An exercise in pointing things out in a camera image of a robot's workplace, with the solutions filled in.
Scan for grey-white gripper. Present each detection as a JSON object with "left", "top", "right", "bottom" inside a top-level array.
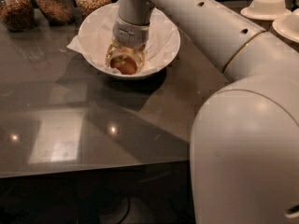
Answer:
[{"left": 105, "top": 17, "right": 150, "bottom": 72}]

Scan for red apple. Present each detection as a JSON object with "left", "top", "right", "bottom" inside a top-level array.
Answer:
[{"left": 110, "top": 55, "right": 137, "bottom": 75}]

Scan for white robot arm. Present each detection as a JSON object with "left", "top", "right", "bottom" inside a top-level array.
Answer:
[{"left": 113, "top": 0, "right": 299, "bottom": 224}]

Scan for white paper liner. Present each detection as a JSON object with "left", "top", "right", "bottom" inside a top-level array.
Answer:
[{"left": 66, "top": 0, "right": 178, "bottom": 77}]

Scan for leftmost glass cereal jar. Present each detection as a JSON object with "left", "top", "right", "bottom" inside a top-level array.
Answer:
[{"left": 0, "top": 0, "right": 35, "bottom": 32}]

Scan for rear stack paper bowls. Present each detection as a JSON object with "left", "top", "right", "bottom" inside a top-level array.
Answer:
[{"left": 240, "top": 0, "right": 292, "bottom": 21}]

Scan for stack paper bowls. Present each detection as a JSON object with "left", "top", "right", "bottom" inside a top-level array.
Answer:
[
  {"left": 240, "top": 0, "right": 292, "bottom": 21},
  {"left": 272, "top": 8, "right": 299, "bottom": 43}
]

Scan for front stack paper bowls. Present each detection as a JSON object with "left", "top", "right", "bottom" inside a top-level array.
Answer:
[{"left": 272, "top": 8, "right": 299, "bottom": 43}]

